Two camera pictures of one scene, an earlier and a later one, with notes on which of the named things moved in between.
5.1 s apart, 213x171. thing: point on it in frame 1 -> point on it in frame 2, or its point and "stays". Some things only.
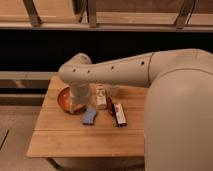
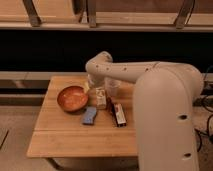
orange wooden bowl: (64, 98) stays
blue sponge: (89, 116) stays
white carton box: (101, 97) stays
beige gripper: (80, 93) -> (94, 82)
